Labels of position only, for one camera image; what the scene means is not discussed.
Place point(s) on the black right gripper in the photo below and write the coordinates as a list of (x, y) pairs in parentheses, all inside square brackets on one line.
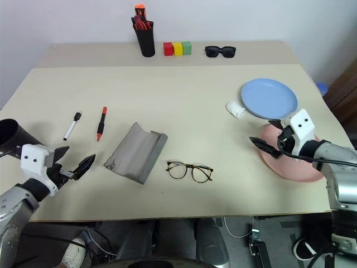
[(287, 142)]

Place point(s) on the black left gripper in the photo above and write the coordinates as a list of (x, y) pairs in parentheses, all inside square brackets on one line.
[(58, 176)]

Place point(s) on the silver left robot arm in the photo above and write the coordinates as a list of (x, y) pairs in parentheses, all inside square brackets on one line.
[(16, 203)]

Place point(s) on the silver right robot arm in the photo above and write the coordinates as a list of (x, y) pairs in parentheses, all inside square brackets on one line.
[(338, 178)]

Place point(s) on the white marker black cap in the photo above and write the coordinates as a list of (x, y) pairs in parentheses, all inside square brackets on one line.
[(71, 128)]

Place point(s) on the blue plate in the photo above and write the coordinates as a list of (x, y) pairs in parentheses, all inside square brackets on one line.
[(267, 97)]

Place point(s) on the pink plate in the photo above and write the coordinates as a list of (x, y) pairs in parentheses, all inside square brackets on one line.
[(293, 170)]

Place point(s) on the crumpled white tissue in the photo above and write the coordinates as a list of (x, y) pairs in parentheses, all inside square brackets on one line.
[(235, 109)]

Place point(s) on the red and black pen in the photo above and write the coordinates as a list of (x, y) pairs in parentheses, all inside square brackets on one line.
[(101, 125)]

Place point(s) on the open grey glasses case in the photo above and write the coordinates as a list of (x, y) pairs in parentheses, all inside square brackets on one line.
[(134, 153)]

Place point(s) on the empty black cup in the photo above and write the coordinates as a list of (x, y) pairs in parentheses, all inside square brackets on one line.
[(16, 134)]

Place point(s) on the blue round container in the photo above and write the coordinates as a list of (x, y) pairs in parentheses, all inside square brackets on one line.
[(322, 88)]

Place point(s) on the brown wooden cabinet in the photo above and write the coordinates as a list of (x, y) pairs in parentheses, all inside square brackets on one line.
[(344, 95)]

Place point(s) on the tortoiseshell eyeglasses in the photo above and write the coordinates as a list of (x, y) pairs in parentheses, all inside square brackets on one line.
[(190, 167)]

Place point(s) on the white sneaker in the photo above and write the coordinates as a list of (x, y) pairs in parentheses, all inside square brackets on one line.
[(73, 252)]

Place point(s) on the black sunglasses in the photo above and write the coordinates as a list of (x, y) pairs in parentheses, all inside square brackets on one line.
[(220, 51)]

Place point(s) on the black and white shoe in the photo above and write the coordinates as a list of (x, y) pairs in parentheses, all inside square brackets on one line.
[(304, 248)]

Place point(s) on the green block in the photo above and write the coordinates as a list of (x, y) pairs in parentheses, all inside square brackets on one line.
[(187, 48)]

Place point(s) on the dark rounded shape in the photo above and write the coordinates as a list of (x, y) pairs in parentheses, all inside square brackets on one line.
[(210, 240)]

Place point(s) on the yellow block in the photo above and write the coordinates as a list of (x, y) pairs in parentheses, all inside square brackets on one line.
[(178, 49)]

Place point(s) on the red block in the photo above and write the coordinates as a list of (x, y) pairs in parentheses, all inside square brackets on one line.
[(168, 49)]

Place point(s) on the black pen holder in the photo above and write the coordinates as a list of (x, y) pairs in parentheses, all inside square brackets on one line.
[(146, 43)]

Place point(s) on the tall orange capped pen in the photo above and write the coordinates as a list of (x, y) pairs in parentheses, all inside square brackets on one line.
[(139, 11)]

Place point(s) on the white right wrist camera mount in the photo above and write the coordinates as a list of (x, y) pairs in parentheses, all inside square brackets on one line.
[(301, 125)]

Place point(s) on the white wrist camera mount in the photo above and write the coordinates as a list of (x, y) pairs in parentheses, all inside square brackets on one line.
[(301, 125), (34, 157)]

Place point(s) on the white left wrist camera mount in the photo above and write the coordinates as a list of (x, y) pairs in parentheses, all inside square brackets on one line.
[(34, 157)]

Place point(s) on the black metal bracket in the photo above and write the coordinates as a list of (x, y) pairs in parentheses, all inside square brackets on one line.
[(259, 248)]

